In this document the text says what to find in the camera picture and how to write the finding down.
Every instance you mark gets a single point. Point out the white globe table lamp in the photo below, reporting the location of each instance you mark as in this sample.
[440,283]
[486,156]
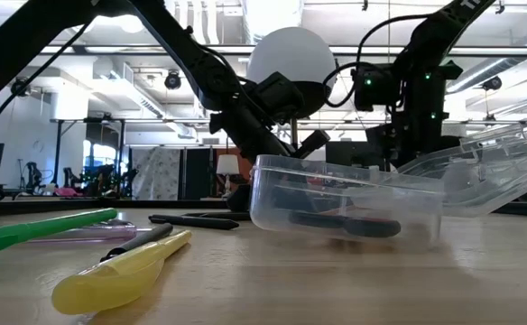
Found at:
[290,54]

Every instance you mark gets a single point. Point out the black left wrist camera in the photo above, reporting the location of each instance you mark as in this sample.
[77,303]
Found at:
[277,97]

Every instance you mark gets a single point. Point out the yellow pen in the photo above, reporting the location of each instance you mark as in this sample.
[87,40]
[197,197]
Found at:
[110,280]

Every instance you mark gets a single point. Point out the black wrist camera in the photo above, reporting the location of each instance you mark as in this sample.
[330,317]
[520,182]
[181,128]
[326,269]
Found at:
[277,97]
[374,88]

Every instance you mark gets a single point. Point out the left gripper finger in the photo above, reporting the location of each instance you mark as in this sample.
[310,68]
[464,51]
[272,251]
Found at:
[295,198]

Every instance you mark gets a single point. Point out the white patterned partition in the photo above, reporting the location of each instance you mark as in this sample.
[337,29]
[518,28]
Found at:
[155,173]

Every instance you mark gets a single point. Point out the black aluminium table frame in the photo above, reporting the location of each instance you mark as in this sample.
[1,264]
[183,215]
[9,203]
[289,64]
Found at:
[65,207]

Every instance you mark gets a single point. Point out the green pen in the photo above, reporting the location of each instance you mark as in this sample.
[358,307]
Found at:
[42,229]

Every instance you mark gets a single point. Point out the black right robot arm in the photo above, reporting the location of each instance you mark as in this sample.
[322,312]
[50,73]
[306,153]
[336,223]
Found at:
[444,27]

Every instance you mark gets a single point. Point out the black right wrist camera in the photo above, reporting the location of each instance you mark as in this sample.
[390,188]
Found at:
[374,88]

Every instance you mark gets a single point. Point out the black ceiling spotlight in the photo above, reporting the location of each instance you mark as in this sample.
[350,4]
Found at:
[492,82]
[20,86]
[172,80]

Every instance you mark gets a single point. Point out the pink translucent pen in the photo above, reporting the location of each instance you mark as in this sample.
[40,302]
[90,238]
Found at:
[92,233]

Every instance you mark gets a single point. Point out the black monitor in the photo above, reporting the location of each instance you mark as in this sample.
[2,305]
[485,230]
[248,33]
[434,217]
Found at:
[344,153]

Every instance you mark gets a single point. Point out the clear plastic supply box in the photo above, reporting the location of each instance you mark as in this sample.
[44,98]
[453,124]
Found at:
[263,198]

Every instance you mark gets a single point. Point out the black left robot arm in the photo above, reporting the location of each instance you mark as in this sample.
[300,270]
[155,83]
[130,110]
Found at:
[191,58]

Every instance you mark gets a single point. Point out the small white shade lamp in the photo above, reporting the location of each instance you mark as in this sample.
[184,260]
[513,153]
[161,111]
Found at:
[227,164]

